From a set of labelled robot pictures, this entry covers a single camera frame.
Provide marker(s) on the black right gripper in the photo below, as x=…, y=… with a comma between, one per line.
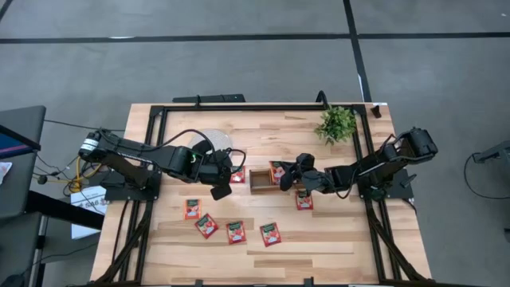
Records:
x=307, y=181

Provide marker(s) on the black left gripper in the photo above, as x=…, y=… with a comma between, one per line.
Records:
x=217, y=172

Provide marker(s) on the orange peach tea bag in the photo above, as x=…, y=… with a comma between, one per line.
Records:
x=192, y=209
x=277, y=173

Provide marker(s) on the red strawberry tea bag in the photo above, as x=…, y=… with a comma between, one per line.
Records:
x=240, y=177
x=304, y=202
x=236, y=233
x=270, y=234
x=206, y=226

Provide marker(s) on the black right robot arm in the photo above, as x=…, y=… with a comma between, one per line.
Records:
x=378, y=167

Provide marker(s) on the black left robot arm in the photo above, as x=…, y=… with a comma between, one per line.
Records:
x=135, y=153

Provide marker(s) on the wooden compartment tea box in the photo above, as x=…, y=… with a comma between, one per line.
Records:
x=261, y=181

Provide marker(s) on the round woven placemat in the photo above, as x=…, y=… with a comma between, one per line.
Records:
x=215, y=137

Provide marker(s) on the green plant in white pot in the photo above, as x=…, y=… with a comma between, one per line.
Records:
x=336, y=123

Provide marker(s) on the black rectangular bar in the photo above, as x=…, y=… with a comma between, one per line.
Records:
x=215, y=98

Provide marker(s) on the black table edge clamp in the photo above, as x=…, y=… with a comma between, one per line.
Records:
x=198, y=283
x=308, y=282

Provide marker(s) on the white printed cardboard box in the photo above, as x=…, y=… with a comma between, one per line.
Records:
x=89, y=196

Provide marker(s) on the black desk beam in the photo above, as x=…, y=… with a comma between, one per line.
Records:
x=60, y=209

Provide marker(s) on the black power plug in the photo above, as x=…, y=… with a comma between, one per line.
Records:
x=41, y=179

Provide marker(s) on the grey side desk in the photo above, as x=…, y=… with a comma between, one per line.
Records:
x=24, y=119

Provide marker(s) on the black stand foot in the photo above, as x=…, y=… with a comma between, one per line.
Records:
x=494, y=153

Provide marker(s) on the laptop with blue screen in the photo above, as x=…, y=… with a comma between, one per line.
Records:
x=12, y=145

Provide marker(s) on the white paper sheet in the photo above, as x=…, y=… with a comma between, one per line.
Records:
x=3, y=171

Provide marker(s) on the black aluminium table frame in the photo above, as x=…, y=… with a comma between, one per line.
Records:
x=259, y=107

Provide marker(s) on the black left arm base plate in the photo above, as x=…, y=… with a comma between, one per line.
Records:
x=131, y=195

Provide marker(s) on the small black bracket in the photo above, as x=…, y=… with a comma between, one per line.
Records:
x=375, y=112

